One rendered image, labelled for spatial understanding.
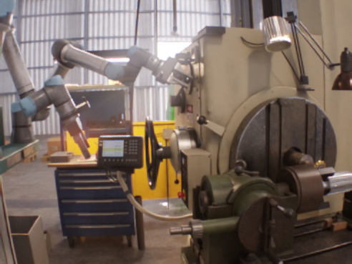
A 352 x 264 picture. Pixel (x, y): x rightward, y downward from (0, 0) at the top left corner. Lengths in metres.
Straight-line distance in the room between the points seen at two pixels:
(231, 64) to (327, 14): 0.64
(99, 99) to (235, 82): 2.27
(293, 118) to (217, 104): 0.35
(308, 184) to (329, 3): 1.02
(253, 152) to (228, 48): 0.47
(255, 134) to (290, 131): 0.17
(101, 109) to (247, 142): 2.37
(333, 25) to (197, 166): 1.05
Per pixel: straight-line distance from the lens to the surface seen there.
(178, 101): 1.77
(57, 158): 3.15
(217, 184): 1.01
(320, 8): 1.72
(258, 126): 1.33
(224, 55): 1.39
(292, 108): 1.40
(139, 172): 4.22
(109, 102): 3.44
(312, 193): 1.15
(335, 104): 1.70
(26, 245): 2.58
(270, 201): 0.90
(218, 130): 1.33
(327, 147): 1.56
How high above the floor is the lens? 1.57
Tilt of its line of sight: 5 degrees down
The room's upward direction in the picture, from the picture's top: 1 degrees counter-clockwise
